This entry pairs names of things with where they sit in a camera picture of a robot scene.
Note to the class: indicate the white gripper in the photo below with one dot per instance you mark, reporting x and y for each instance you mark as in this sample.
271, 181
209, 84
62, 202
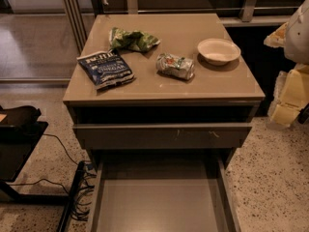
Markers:
298, 38

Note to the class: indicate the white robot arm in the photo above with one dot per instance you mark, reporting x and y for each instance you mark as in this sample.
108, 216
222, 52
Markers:
293, 37

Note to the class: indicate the grey drawer cabinet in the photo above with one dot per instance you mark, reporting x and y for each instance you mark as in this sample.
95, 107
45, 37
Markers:
157, 114

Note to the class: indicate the open middle drawer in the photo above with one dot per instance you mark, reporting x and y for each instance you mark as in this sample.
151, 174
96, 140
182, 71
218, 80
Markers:
162, 194

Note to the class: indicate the white bowl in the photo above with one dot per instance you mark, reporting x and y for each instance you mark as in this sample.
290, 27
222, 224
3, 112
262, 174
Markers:
218, 52

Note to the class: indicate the green chip bag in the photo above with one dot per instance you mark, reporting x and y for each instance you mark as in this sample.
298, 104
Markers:
138, 41

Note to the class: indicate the blue kettle chip bag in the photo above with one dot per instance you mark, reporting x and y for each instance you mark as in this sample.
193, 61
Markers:
106, 69

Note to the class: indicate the black power strip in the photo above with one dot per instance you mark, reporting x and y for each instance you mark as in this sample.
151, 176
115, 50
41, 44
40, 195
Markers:
73, 191

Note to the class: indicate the black side table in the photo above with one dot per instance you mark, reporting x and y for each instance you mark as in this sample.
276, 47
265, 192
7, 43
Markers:
20, 132

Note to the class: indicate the metal railing frame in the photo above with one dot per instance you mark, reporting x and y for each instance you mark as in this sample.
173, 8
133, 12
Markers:
76, 22

